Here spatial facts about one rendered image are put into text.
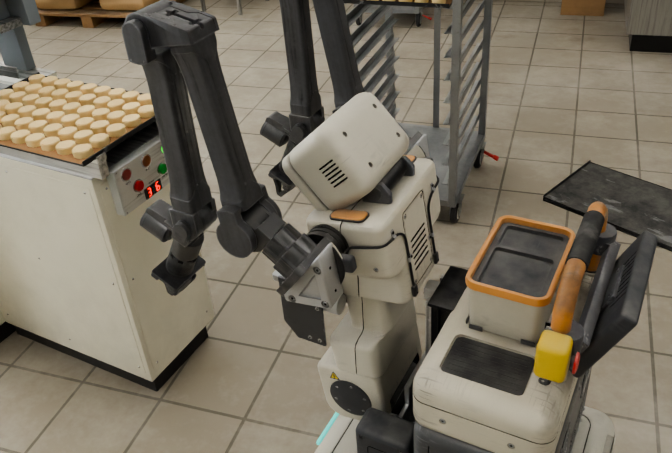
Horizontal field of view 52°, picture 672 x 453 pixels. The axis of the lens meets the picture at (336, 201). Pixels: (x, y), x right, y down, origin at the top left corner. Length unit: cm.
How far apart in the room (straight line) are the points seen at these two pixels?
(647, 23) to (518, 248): 355
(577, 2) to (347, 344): 431
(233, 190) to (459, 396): 52
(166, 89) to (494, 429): 78
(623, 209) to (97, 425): 221
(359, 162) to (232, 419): 125
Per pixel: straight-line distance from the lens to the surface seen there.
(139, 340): 223
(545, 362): 117
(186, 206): 130
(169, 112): 122
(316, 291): 124
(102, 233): 200
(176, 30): 111
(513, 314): 127
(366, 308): 147
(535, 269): 132
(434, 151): 324
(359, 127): 128
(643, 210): 320
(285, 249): 121
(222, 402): 234
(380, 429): 153
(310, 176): 128
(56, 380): 261
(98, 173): 188
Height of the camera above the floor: 172
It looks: 33 degrees down
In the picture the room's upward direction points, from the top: 5 degrees counter-clockwise
